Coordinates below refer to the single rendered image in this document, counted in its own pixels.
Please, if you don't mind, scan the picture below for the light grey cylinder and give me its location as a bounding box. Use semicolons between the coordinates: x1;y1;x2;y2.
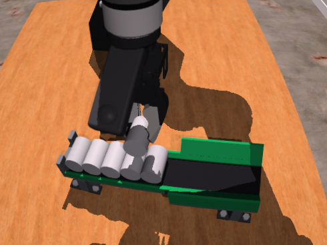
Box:
120;152;147;180
65;136;91;172
140;145;169;184
82;139;109;176
100;141;126;178

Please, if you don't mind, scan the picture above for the white cylinder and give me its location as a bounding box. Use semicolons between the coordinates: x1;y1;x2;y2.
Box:
123;115;150;158

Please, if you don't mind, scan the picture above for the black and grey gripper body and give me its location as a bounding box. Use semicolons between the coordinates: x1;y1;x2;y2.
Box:
106;26;168;106

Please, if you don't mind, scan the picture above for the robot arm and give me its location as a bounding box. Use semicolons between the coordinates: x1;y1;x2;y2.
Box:
87;0;163;136

